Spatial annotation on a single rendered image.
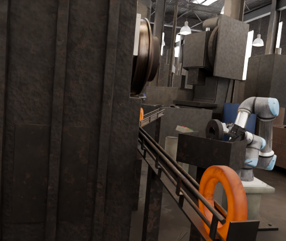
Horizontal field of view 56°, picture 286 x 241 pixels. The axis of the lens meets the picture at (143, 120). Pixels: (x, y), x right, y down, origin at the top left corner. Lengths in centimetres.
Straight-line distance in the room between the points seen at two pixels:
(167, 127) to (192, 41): 220
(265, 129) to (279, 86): 460
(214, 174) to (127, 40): 73
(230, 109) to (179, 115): 129
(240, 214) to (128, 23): 89
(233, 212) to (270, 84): 583
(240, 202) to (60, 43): 87
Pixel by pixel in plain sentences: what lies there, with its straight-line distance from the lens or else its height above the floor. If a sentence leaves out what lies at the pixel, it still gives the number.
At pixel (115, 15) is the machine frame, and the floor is 121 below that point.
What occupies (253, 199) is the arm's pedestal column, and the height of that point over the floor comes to 19.
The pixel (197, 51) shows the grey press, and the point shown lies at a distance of 540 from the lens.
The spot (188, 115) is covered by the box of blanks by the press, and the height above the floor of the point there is 63.
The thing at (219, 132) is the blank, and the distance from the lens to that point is 158.
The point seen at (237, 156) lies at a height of 65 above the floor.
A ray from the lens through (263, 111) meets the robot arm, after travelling 195.
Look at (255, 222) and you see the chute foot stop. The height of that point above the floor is 63.
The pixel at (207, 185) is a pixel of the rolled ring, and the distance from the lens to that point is 77.
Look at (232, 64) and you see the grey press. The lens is 542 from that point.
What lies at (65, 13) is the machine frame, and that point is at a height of 118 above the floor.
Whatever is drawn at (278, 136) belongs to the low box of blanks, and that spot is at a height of 51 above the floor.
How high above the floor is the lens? 89
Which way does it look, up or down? 5 degrees down
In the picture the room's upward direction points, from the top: 5 degrees clockwise
